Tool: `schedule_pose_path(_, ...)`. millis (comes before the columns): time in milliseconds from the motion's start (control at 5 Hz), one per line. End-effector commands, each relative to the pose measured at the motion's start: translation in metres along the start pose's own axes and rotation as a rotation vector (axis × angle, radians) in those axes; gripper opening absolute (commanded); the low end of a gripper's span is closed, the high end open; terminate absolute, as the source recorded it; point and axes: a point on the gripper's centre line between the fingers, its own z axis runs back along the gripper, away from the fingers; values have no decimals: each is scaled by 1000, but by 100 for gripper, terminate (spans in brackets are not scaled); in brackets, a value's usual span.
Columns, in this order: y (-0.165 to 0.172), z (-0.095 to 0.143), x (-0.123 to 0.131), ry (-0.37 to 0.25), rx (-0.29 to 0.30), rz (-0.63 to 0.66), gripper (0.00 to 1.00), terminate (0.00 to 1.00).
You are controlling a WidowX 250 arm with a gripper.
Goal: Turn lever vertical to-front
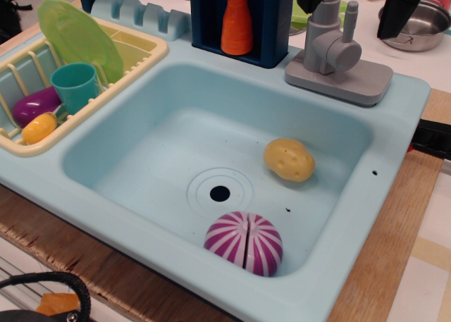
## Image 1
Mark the grey toy faucet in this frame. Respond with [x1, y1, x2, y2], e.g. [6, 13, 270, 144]
[285, 0, 393, 107]

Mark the purple striped toy onion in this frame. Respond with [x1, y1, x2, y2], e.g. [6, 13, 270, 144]
[204, 211, 283, 277]

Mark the dark blue utensil holder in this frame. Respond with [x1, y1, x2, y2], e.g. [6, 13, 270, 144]
[81, 0, 292, 68]

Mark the yellow toy potato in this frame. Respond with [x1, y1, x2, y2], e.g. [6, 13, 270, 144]
[264, 138, 316, 182]

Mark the black clamp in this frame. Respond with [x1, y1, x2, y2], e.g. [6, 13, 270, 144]
[409, 119, 450, 160]

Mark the teal plastic cup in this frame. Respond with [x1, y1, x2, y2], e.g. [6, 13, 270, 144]
[51, 63, 101, 115]

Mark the purple toy eggplant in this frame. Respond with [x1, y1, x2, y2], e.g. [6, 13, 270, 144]
[12, 86, 61, 128]

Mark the light blue toy sink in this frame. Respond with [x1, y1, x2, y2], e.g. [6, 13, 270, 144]
[0, 0, 431, 322]

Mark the grey faucet lever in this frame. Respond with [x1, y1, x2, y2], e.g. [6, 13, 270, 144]
[342, 1, 359, 43]

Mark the stainless steel pot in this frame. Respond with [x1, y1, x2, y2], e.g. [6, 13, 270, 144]
[383, 0, 450, 52]

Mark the cream dish drying rack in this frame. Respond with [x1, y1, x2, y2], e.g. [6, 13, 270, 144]
[1, 19, 168, 157]

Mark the yellow toy lemon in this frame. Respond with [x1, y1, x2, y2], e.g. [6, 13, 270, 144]
[22, 112, 58, 144]

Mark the light green plate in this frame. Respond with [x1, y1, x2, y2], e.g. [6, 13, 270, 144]
[289, 0, 347, 35]

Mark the green plastic plate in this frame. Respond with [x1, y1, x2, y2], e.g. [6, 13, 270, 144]
[37, 0, 124, 83]

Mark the orange toy carrot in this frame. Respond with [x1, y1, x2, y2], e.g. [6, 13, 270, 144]
[221, 0, 254, 56]

